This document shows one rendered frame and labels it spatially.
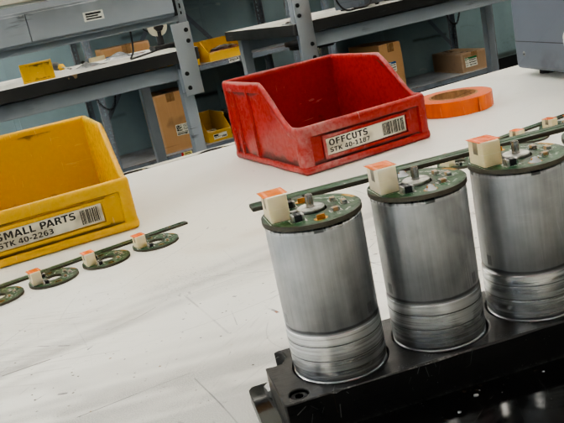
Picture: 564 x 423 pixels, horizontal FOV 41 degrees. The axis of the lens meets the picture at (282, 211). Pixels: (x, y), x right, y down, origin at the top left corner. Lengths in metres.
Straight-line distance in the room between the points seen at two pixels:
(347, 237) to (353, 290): 0.01
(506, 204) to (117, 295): 0.20
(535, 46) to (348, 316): 0.54
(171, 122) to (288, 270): 4.11
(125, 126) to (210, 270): 4.32
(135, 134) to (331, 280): 4.51
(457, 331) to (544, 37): 0.51
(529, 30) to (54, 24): 1.90
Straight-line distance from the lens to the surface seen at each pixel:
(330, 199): 0.19
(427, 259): 0.19
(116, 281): 0.37
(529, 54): 0.71
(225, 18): 4.84
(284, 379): 0.20
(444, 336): 0.20
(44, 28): 2.44
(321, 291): 0.18
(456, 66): 5.18
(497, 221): 0.20
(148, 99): 3.18
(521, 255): 0.20
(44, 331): 0.34
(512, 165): 0.20
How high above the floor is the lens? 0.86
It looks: 16 degrees down
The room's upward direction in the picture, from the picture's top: 12 degrees counter-clockwise
